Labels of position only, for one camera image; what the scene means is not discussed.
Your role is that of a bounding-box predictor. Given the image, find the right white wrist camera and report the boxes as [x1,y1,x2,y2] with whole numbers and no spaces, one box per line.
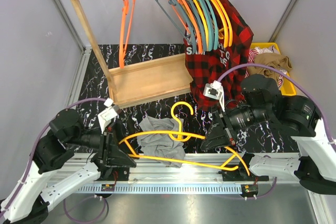
[203,80,225,111]

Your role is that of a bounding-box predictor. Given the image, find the orange hanger with tan top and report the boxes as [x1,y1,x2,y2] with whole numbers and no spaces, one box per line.
[119,0,136,69]

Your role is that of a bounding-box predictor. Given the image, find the yellow hanger with grey top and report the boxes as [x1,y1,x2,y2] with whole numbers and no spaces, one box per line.
[119,102,250,176]

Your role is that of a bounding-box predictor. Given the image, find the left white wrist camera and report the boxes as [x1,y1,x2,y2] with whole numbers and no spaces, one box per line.
[98,98,121,133]

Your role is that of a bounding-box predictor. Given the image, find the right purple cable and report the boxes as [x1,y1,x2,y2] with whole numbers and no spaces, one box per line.
[217,63,336,143]

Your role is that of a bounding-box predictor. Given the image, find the yellow plastic bin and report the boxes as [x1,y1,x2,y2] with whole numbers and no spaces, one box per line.
[250,42,296,95]

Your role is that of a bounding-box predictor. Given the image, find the purple cable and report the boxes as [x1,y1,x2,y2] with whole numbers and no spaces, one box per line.
[217,63,336,143]
[0,98,108,214]

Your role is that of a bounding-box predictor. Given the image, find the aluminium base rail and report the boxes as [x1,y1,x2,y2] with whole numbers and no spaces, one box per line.
[34,152,320,196]

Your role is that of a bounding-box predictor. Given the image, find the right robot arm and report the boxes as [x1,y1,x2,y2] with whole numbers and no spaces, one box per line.
[201,74,335,195]

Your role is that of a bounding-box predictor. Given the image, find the orange hanger with pink top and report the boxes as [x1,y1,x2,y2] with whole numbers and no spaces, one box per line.
[177,0,206,54]

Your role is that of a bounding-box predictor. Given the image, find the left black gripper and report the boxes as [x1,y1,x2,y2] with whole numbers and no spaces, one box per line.
[66,120,141,167]

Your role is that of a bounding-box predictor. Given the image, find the grey tank top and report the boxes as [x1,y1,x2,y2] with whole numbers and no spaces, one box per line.
[137,116,185,160]

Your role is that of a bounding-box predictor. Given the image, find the wooden clothes rack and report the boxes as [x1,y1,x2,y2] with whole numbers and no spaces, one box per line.
[70,0,192,108]

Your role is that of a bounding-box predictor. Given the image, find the bunch of empty hangers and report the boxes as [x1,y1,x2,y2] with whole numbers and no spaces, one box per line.
[181,0,234,51]

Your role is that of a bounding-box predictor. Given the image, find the red white striped tank top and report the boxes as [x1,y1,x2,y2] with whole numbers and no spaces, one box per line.
[245,46,288,89]

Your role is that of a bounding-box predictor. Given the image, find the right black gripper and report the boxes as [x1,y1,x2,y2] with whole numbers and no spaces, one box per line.
[201,101,272,149]

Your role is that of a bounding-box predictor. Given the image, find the teal hanger with striped top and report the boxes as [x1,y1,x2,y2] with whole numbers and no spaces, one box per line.
[149,0,192,41]

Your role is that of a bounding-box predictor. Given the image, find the tan tank top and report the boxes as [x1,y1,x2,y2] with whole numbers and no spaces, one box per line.
[247,52,292,82]

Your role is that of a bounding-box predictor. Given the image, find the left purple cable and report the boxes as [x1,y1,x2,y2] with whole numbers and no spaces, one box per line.
[0,98,108,214]

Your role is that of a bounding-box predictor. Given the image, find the red black plaid shirt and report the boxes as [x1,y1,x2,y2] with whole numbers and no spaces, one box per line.
[184,0,254,111]

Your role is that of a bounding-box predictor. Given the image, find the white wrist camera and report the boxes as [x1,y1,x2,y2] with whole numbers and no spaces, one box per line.
[98,98,121,133]
[203,80,225,111]

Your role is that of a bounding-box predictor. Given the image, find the black marble mat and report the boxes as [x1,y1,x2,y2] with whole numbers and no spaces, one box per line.
[76,44,299,153]

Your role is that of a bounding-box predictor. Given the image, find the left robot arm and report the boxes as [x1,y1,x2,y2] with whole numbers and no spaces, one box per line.
[1,109,136,223]

